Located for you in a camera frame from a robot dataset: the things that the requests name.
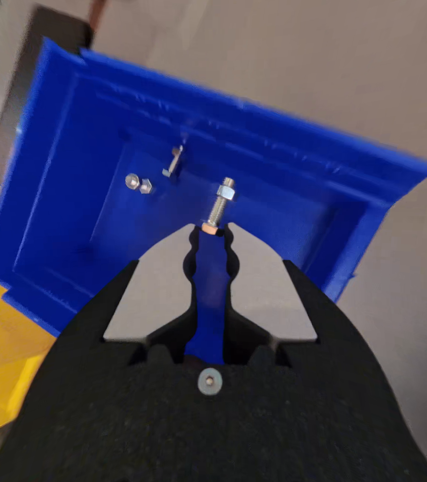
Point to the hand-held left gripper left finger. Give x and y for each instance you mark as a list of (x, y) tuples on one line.
[(153, 297)]

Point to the blue storage bin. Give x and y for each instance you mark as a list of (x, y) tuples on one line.
[(273, 169)]

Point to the black table panel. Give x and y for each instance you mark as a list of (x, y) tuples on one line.
[(59, 26)]

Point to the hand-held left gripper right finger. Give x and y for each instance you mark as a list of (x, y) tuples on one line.
[(270, 297)]

